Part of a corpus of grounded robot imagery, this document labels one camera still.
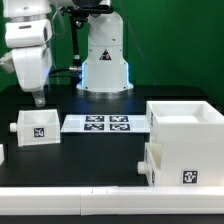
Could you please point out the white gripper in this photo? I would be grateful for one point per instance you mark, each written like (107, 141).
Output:
(32, 66)

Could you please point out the white drawer with knob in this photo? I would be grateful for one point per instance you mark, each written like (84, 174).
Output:
(37, 127)

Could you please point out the white drawer without knob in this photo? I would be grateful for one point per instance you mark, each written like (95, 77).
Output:
(150, 166)

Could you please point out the white drawer cabinet box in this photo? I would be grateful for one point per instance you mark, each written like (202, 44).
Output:
(192, 137)

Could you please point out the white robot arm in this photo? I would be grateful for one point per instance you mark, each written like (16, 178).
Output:
(104, 73)

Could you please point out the white marker sheet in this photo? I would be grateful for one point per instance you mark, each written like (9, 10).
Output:
(105, 124)

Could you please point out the white left rail block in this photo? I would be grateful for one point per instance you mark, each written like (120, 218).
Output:
(1, 154)

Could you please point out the black camera on stand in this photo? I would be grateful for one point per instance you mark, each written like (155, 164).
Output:
(78, 11)

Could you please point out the white front rail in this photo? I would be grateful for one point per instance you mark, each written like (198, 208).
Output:
(111, 200)

